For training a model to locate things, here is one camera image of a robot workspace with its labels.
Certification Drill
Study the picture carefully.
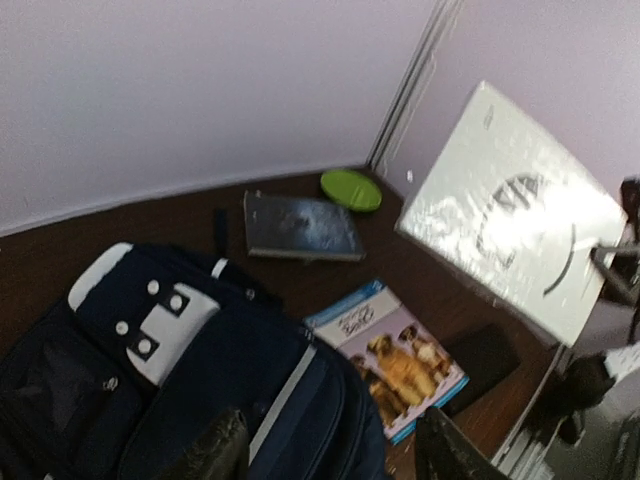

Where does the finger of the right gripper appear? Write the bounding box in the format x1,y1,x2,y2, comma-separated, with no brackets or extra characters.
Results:
590,243,639,305

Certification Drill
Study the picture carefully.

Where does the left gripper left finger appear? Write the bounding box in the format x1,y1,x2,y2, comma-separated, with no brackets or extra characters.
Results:
164,408,249,480

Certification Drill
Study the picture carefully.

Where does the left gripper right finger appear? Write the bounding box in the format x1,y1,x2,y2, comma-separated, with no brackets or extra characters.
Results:
414,407,509,480

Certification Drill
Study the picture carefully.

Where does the dog cover book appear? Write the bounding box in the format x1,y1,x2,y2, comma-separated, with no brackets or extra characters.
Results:
305,280,469,445

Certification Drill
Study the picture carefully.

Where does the white grey book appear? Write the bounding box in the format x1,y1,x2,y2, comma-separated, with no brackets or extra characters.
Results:
397,82,627,346

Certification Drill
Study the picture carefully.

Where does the navy blue backpack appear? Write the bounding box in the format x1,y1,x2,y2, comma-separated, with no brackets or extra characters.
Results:
1,242,387,479

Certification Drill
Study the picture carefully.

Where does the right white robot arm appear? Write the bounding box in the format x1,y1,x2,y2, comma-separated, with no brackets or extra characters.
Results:
544,243,639,446

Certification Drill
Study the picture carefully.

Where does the blue hardcover book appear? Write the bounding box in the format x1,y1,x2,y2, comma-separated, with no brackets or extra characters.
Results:
243,191,366,262

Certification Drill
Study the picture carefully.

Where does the green plate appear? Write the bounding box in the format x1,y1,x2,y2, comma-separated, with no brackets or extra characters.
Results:
320,169,382,212

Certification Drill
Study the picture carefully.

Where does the right metal frame post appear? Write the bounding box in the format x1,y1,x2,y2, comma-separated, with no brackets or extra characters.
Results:
366,0,465,177

